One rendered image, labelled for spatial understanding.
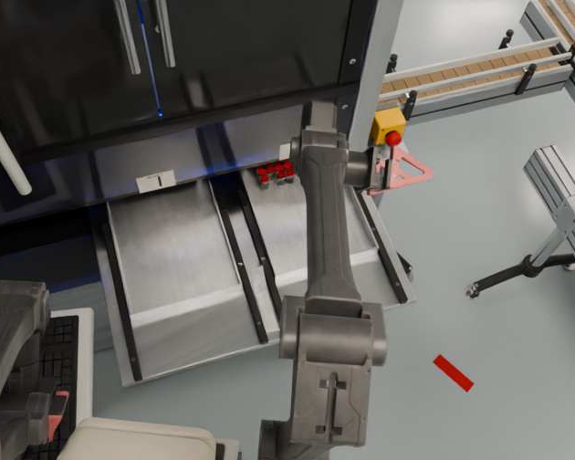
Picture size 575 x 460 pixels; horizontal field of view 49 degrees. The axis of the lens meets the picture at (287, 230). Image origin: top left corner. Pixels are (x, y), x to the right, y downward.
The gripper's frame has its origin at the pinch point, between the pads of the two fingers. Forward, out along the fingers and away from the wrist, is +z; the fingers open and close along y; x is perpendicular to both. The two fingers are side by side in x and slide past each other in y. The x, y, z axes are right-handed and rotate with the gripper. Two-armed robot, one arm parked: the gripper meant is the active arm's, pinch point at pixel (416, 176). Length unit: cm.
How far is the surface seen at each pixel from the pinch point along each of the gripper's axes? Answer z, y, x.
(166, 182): -44, 48, 2
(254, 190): -22, 60, 0
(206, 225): -33, 56, 10
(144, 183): -48, 46, 3
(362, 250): 4.2, 46.1, 12.5
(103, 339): -63, 120, 51
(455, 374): 63, 121, 53
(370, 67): -2.8, 28.7, -26.1
